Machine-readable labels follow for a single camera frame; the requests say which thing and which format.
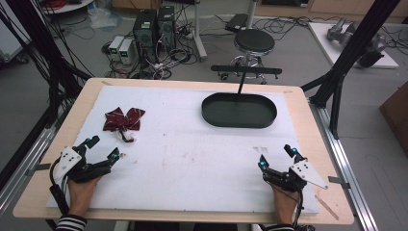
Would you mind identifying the black T-bar stand with tray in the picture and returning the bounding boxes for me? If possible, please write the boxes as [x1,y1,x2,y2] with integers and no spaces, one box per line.
[200,64,284,130]

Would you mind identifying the brown wooden box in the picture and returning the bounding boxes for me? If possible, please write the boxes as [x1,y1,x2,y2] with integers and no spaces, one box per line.
[378,81,408,159]

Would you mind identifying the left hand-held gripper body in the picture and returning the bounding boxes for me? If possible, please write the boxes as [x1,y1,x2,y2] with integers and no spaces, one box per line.
[53,146,113,184]

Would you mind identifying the black metal frame post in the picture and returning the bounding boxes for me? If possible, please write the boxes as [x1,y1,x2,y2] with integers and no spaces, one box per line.
[300,0,402,141]
[0,0,94,130]

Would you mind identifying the black round stool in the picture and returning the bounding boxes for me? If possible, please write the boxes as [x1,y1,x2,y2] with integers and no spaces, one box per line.
[218,28,276,86]

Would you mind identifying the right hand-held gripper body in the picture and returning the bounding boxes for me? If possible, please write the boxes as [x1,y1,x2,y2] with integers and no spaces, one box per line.
[263,159,329,193]

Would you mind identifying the tangle of floor cables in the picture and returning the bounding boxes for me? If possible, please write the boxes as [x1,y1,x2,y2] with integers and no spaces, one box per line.
[101,28,200,81]

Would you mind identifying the thin wooden stick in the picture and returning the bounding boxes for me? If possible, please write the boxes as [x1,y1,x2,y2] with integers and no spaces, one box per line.
[314,194,341,221]

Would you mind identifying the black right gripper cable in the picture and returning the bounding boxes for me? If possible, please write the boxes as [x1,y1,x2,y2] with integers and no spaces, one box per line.
[290,187,306,231]

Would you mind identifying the grey tape strip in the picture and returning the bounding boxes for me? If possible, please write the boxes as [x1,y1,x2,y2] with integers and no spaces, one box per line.
[25,162,53,177]
[327,175,351,191]

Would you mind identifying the black computer tower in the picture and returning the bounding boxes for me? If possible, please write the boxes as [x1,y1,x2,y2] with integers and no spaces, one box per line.
[132,9,159,64]
[156,5,177,51]

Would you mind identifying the white foam mat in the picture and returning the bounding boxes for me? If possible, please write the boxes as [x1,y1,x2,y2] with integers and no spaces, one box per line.
[46,85,320,216]

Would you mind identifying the aluminium rail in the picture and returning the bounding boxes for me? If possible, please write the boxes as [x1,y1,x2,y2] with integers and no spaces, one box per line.
[308,98,380,231]
[0,105,72,219]

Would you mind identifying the grey desk leg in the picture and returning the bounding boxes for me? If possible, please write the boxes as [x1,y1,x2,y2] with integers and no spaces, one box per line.
[191,0,209,63]

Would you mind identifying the grey metal post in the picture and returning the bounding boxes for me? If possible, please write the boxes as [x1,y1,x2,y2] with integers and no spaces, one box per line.
[244,0,260,31]

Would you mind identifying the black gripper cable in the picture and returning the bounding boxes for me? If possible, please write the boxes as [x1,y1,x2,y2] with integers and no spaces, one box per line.
[290,187,306,231]
[48,158,70,217]

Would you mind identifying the black flat box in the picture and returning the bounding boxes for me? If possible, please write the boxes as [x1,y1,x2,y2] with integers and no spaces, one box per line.
[224,13,250,34]

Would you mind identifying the grey and black robot part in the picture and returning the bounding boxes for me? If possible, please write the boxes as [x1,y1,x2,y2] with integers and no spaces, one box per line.
[357,33,388,68]

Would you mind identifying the clear plastic bag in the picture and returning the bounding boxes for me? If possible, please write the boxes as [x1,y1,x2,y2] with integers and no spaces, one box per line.
[88,7,123,31]

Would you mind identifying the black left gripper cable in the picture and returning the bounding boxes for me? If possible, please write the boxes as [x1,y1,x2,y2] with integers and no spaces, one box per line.
[48,158,70,217]

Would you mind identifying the person's right hand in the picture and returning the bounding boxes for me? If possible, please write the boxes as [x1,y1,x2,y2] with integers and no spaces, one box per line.
[271,185,300,226]

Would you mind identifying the white power supply unit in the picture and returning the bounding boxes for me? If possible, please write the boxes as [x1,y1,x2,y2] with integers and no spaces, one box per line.
[117,38,136,66]
[108,35,125,63]

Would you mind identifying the white floor board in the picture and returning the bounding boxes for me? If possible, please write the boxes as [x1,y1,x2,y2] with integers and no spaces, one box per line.
[307,21,400,69]

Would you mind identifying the dark red striped bow tie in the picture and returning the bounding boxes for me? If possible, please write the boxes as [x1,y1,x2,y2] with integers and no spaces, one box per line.
[102,106,146,144]

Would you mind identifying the round white table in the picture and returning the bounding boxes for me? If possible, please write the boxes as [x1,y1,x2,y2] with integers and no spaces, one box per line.
[40,0,96,15]

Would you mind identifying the black cables by wall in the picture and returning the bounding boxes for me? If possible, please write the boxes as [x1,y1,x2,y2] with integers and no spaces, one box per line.
[252,14,322,37]

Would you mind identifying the person's left hand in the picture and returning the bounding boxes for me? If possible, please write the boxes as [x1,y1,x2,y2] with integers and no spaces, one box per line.
[67,175,104,219]

